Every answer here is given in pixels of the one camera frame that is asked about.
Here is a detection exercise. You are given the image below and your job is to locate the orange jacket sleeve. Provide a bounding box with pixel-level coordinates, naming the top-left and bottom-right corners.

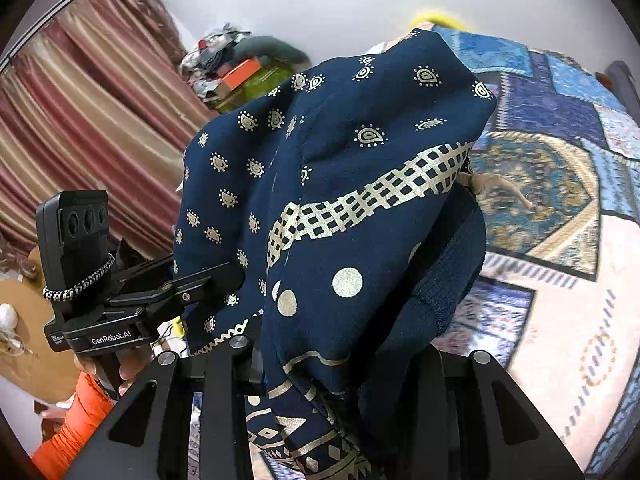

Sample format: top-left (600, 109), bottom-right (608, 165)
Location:
top-left (32, 372), bottom-right (113, 480)

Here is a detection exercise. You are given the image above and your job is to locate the green cloth covered stand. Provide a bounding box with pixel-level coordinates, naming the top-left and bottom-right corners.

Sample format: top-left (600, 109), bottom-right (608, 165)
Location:
top-left (213, 63), bottom-right (294, 114)

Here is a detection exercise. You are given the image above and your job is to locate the orange shoe box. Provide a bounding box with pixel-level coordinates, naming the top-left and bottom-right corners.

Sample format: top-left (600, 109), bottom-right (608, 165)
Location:
top-left (221, 58), bottom-right (262, 90)

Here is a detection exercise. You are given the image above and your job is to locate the person's left hand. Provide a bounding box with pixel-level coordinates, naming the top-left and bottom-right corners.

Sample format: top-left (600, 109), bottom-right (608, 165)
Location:
top-left (74, 344), bottom-right (153, 401)

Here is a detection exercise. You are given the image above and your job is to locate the pile of clothes on stand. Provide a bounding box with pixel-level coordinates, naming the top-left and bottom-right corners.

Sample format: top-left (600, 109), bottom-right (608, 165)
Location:
top-left (179, 23), bottom-right (310, 102)

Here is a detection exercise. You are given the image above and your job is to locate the navy patterned hooded garment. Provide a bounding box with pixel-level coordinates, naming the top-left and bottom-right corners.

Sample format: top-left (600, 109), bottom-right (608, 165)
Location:
top-left (174, 29), bottom-right (496, 479)

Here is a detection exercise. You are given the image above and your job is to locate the yellow pillow at headboard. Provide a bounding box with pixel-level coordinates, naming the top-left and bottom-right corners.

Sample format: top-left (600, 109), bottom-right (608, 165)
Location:
top-left (409, 10), bottom-right (470, 32)

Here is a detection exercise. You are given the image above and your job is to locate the red striped curtain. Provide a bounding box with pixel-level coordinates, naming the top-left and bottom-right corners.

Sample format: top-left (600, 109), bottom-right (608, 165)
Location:
top-left (1, 0), bottom-right (213, 266)

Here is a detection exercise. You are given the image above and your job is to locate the wooden bedside table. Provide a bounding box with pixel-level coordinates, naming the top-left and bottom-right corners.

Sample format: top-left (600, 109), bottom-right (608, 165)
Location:
top-left (1, 278), bottom-right (79, 404)

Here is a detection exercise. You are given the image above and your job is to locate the blue patchwork bedspread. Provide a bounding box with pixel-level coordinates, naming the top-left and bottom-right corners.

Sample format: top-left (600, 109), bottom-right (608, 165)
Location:
top-left (184, 22), bottom-right (640, 480)

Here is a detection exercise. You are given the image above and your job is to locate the grey backpack on floor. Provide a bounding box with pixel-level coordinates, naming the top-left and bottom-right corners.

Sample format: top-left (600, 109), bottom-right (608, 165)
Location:
top-left (605, 61), bottom-right (639, 116)

